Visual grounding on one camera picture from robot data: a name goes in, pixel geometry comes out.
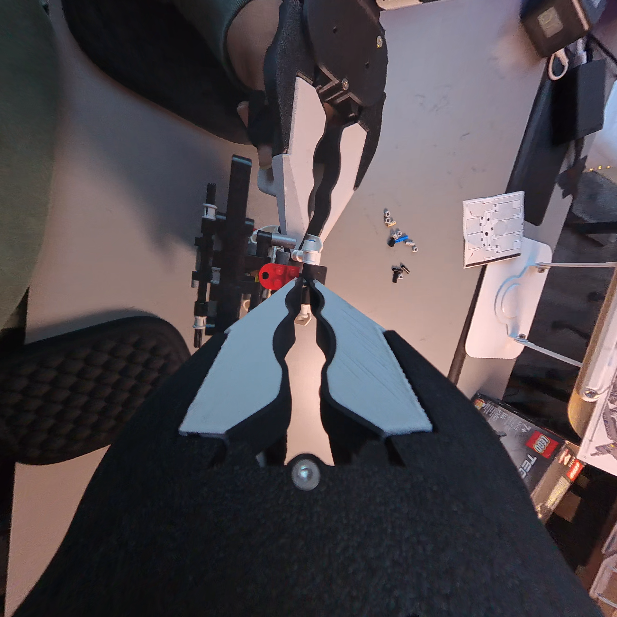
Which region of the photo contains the person's green sweatshirt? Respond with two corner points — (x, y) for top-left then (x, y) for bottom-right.
(0, 0), (59, 329)

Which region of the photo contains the white sticker sheet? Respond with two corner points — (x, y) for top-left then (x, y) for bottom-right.
(462, 191), (526, 270)

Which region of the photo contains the black box green mark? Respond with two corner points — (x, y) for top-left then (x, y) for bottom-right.
(520, 0), (595, 59)

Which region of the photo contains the lego instruction booklet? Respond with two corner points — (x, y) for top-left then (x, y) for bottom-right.
(576, 370), (617, 471)

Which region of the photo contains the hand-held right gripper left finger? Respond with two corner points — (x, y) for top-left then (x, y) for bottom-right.
(178, 280), (301, 467)

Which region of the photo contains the black power adapter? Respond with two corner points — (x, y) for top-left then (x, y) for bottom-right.
(551, 60), (608, 146)

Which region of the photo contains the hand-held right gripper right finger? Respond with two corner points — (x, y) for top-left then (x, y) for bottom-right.
(308, 280), (434, 466)

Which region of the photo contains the black wrist rest pad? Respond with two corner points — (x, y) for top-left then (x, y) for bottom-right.
(0, 316), (192, 467)
(63, 0), (252, 146)

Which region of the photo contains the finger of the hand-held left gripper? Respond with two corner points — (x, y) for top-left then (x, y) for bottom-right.
(310, 122), (371, 240)
(271, 76), (329, 238)

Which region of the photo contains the white lego monster truck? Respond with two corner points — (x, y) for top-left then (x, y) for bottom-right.
(192, 154), (329, 349)

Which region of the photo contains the person's left hand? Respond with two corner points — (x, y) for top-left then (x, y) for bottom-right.
(227, 5), (281, 169)

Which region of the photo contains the cluster of small lego pieces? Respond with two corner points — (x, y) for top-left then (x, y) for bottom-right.
(383, 208), (419, 284)

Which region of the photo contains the dark cardboard lego box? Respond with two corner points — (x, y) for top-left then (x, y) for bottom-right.
(470, 392), (587, 524)

